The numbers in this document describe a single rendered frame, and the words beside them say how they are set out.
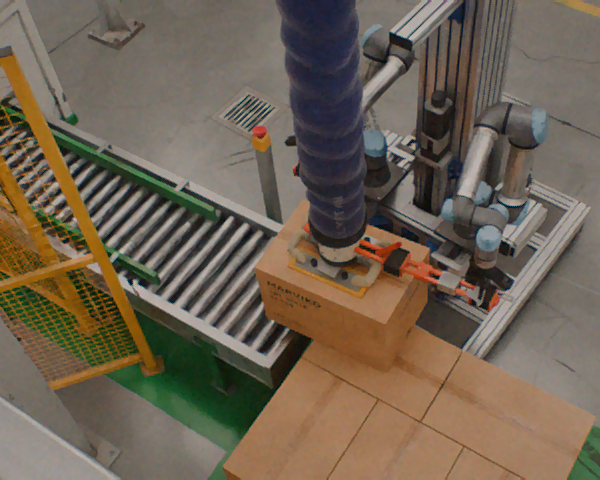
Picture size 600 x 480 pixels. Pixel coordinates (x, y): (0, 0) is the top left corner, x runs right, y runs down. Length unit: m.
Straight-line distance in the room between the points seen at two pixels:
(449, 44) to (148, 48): 3.43
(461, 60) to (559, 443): 1.58
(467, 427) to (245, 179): 2.28
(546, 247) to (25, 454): 3.99
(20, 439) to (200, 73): 5.30
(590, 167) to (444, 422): 2.22
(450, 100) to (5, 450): 2.76
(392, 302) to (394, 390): 0.54
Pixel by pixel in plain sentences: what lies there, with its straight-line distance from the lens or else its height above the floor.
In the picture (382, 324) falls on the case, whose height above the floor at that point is 1.06.
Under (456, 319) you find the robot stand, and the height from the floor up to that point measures 0.21.
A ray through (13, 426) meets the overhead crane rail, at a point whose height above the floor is 3.21.
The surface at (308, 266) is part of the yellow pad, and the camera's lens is 3.22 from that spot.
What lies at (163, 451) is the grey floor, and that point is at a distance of 4.14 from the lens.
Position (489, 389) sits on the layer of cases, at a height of 0.54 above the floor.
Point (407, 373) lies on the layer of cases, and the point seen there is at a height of 0.54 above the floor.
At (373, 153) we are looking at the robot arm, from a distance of 3.39.
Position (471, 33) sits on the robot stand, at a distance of 2.96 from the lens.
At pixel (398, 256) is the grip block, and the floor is 1.22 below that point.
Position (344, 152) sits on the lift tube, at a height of 1.80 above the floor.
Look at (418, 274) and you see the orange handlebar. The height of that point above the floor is 1.21.
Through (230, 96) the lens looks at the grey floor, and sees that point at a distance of 5.58.
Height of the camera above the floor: 3.70
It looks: 52 degrees down
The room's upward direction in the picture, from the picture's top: 8 degrees counter-clockwise
